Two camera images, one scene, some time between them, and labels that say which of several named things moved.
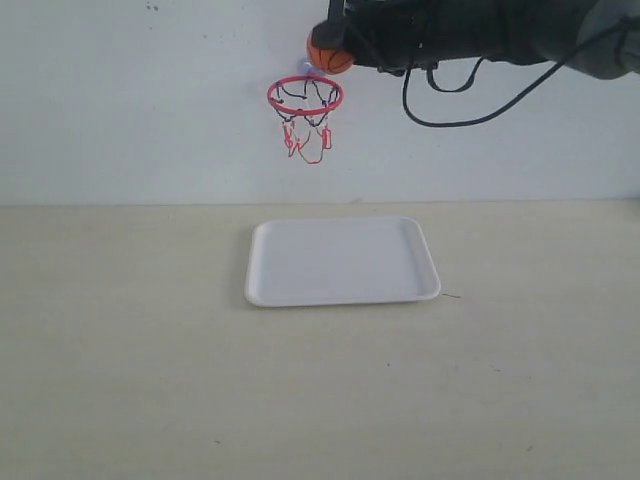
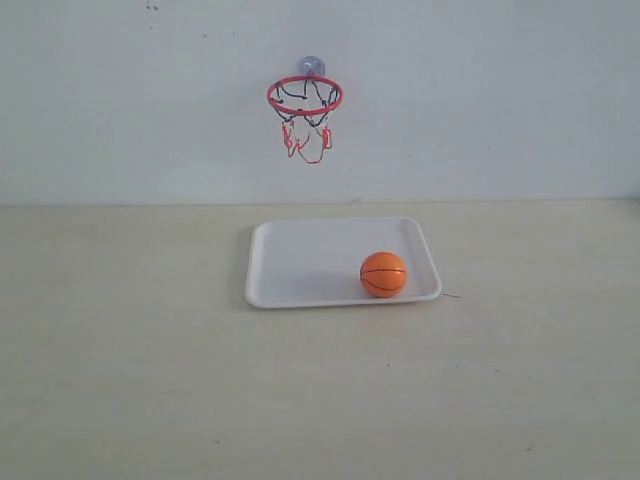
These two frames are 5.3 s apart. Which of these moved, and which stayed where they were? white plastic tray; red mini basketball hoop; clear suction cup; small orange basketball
Moved: small orange basketball
Stayed: clear suction cup; white plastic tray; red mini basketball hoop
